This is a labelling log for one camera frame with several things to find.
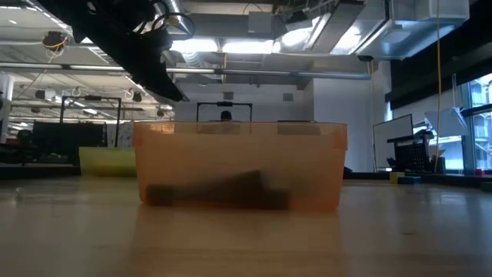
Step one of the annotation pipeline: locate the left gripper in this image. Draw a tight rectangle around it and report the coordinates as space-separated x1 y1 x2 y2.
72 0 185 103

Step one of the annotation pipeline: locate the orange plastic bin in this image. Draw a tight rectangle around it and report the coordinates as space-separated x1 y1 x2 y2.
133 121 349 212

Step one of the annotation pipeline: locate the ceiling light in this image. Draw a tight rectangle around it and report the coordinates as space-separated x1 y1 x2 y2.
221 38 275 55
171 37 220 54

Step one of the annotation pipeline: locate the grey ceiling pipe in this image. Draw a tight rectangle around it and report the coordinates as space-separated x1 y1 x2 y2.
0 62 373 81

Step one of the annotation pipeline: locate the yellow plastic bin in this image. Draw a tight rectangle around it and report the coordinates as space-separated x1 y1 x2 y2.
78 146 137 178

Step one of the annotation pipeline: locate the grey ceiling box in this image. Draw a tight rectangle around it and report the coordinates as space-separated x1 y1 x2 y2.
247 11 275 35

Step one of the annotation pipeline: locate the black screen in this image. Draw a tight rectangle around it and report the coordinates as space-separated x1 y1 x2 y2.
31 120 108 163

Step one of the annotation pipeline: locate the whiteboard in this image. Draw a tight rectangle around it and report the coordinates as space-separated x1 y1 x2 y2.
371 113 415 169

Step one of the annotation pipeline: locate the black perforated box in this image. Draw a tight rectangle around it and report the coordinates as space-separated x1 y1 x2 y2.
386 133 434 173

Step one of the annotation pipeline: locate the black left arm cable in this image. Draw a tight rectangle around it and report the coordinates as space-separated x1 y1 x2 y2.
151 11 196 40

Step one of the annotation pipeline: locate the spiral metal duct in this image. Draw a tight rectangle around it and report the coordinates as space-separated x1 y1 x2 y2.
165 0 193 35

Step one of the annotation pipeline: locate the hanging cable reel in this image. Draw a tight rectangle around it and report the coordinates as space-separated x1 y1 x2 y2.
41 31 68 54

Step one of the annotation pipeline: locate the rectangular metal air duct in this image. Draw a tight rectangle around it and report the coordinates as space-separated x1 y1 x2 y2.
355 0 470 62

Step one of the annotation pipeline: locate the yellow hanging cable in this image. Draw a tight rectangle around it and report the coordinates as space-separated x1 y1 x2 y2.
434 0 443 173

